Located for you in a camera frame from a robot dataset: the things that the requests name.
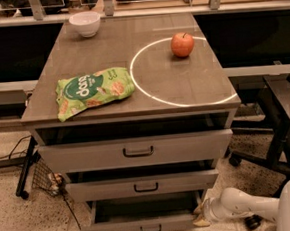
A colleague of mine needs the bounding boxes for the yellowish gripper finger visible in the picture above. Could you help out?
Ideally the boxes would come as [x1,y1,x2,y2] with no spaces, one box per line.
[194,202,204,215]

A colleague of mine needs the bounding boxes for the green snack chip bag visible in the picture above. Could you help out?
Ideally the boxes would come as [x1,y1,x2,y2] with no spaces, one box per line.
[56,67,135,122]

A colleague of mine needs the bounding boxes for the grey bottom drawer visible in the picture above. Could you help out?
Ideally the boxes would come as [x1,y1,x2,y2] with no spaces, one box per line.
[81,190,202,231]

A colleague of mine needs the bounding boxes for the grey drawer cabinet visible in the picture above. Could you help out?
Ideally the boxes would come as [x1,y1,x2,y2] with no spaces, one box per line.
[22,13,240,231]

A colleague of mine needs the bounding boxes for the grey drawer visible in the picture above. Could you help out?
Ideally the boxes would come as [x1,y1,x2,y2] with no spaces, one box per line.
[65,169,219,202]
[38,129,233,173]
[81,190,202,231]

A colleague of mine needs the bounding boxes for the grey middle drawer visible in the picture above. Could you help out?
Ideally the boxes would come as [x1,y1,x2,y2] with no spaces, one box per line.
[65,169,219,202]

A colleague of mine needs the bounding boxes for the black office chair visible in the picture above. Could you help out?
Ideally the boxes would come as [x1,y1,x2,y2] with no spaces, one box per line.
[221,63,290,231]

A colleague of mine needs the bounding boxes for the black floor cable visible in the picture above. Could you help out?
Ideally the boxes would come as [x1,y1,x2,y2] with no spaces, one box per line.
[59,189,88,231]

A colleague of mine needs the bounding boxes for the grey top drawer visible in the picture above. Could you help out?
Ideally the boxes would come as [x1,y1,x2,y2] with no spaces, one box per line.
[38,129,233,173]

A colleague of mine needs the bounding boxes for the red apple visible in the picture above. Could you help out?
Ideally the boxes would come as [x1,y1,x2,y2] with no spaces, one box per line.
[170,32,195,58]

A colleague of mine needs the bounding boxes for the black wire basket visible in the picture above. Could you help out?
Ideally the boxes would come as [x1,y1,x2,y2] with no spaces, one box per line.
[32,159,65,197]

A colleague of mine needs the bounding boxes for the white ceramic bowl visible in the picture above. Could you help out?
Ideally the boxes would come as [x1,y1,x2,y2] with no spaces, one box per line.
[69,11,101,38]

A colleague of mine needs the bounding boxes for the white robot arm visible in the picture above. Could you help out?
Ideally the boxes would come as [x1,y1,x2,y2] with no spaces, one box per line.
[193,180,290,231]

